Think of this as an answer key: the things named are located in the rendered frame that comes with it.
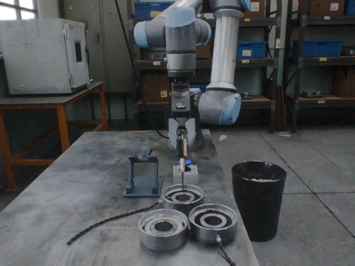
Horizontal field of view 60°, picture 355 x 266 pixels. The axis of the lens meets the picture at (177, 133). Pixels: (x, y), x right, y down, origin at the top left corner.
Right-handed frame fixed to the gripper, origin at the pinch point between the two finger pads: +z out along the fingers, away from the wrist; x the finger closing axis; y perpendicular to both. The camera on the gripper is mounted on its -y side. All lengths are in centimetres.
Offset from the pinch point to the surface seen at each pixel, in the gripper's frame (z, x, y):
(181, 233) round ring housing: 9.7, -0.4, -26.5
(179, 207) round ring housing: 10.1, 0.4, -15.4
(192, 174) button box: 8.7, -2.6, 0.5
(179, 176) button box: 9.3, 1.0, 0.3
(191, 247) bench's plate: 13.2, -2.4, -26.1
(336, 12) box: -62, -186, 342
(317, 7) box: -68, -160, 338
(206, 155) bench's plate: 13.1, -7.9, 28.0
